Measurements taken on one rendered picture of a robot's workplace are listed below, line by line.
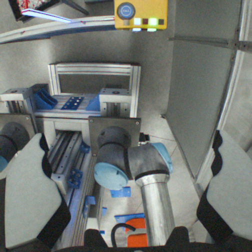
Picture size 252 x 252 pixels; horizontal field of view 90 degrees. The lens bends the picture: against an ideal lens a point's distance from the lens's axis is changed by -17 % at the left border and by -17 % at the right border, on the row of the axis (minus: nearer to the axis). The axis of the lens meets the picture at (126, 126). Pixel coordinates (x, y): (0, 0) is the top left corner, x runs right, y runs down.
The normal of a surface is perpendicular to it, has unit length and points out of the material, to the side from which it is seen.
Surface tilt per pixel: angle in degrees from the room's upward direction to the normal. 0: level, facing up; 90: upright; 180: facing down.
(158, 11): 0
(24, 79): 0
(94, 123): 0
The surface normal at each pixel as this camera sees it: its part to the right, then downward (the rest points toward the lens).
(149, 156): -0.16, -0.58
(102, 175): -0.12, 0.55
